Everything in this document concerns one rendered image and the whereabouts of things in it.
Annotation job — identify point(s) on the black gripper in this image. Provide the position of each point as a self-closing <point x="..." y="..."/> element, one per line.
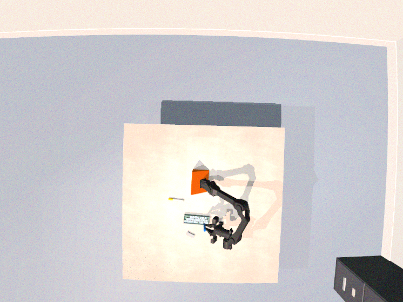
<point x="217" y="230"/>

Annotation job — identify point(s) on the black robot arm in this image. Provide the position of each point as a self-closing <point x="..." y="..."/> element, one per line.
<point x="240" y="205"/>

